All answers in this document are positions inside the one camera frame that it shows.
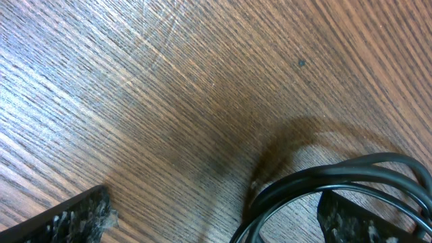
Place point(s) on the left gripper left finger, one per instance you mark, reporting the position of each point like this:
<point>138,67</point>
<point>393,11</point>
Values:
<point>83,218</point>

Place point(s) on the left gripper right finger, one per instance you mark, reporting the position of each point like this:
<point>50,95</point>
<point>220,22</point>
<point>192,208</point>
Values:
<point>343,221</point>

